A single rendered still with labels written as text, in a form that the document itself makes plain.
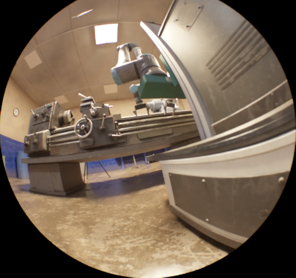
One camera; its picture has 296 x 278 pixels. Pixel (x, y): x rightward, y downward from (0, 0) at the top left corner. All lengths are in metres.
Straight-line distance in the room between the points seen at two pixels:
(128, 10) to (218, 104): 3.02
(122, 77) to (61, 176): 1.22
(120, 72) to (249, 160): 0.71
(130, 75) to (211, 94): 0.54
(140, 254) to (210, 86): 0.52
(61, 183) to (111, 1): 3.51
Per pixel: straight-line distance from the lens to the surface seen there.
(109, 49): 3.44
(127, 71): 0.69
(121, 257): 0.41
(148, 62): 0.68
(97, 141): 1.02
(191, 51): 0.34
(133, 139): 1.16
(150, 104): 1.59
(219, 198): 0.22
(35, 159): 1.53
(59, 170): 1.35
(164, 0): 3.28
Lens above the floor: 0.32
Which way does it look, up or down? 15 degrees up
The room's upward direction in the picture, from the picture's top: 13 degrees counter-clockwise
